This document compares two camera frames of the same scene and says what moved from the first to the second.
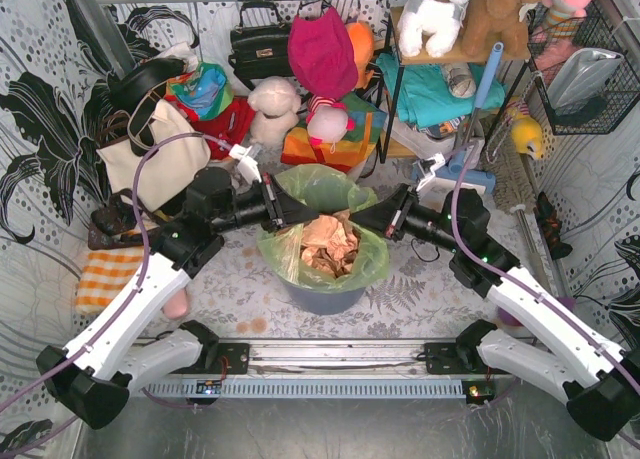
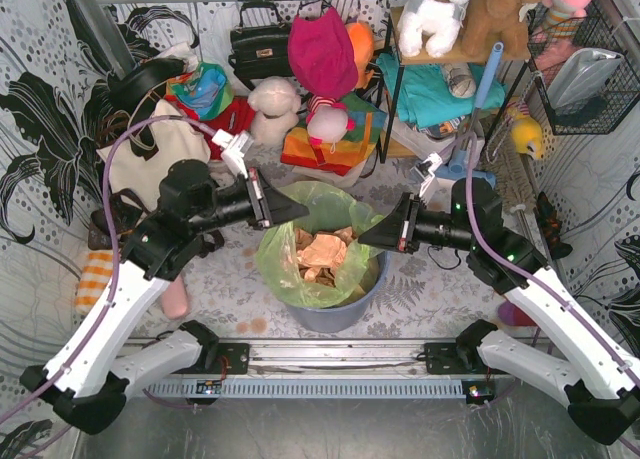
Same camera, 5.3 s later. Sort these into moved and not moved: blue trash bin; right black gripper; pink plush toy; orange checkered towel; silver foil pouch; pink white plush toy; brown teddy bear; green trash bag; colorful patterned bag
Moved: blue trash bin; green trash bag; right black gripper
Not moved: pink white plush toy; colorful patterned bag; silver foil pouch; brown teddy bear; orange checkered towel; pink plush toy
